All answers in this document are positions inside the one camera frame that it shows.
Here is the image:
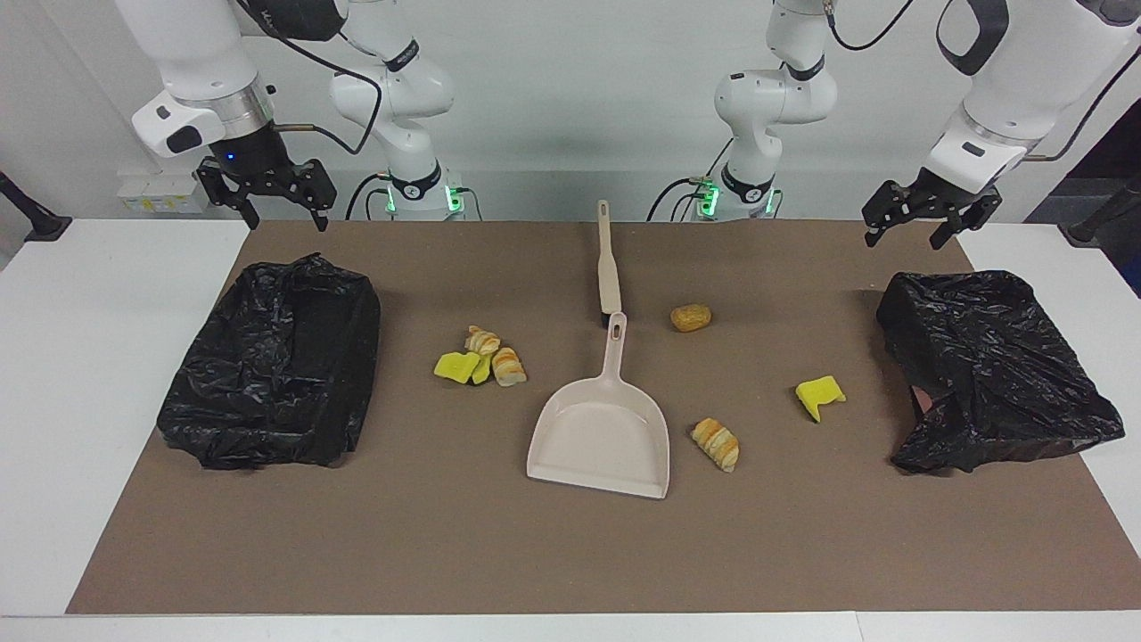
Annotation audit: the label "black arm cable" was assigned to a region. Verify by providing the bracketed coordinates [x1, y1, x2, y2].
[825, 0, 1141, 163]
[234, 0, 386, 154]

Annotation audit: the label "black stand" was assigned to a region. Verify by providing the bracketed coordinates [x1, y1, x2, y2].
[0, 171, 72, 243]
[1059, 174, 1141, 246]

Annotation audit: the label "yellow notched sponge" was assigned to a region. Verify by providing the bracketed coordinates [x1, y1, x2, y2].
[795, 375, 848, 424]

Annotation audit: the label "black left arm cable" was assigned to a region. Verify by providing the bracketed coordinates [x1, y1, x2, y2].
[825, 0, 1141, 163]

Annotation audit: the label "black base power cable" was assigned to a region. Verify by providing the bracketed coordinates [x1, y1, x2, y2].
[345, 173, 395, 222]
[645, 138, 734, 223]

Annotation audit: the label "black bin bag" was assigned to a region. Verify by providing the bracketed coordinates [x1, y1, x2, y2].
[157, 253, 382, 471]
[876, 270, 1126, 474]

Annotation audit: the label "left black bin bag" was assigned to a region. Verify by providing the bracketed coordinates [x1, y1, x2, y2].
[876, 270, 1126, 474]

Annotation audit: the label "beige plastic dustpan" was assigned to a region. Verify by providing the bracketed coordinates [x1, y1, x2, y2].
[526, 312, 671, 500]

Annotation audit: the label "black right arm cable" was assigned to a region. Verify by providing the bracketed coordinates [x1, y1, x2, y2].
[234, 0, 386, 154]

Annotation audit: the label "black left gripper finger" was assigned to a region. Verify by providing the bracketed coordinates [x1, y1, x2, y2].
[863, 181, 910, 249]
[930, 198, 1003, 251]

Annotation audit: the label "beige hand brush black bristles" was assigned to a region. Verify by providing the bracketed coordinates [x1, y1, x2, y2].
[595, 200, 623, 329]

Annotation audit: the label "right black bin bag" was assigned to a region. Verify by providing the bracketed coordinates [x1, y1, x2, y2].
[157, 253, 382, 471]

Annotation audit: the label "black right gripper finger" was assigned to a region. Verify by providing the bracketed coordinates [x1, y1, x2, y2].
[290, 159, 338, 233]
[196, 159, 261, 231]

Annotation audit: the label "brown table mat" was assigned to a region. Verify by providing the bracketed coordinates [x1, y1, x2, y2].
[67, 220, 1141, 614]

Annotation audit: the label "white wall socket box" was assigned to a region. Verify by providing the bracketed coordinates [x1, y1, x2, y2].
[117, 169, 213, 215]

